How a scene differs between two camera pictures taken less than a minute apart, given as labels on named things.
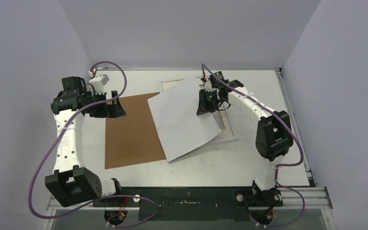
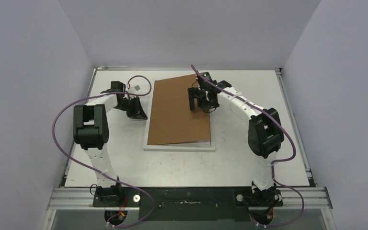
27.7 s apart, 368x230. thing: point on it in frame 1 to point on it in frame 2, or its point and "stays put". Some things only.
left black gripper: (115, 110) to (138, 112)
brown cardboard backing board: (133, 138) to (171, 120)
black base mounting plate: (190, 203) stays put
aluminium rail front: (308, 199) stays put
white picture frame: (228, 133) to (208, 146)
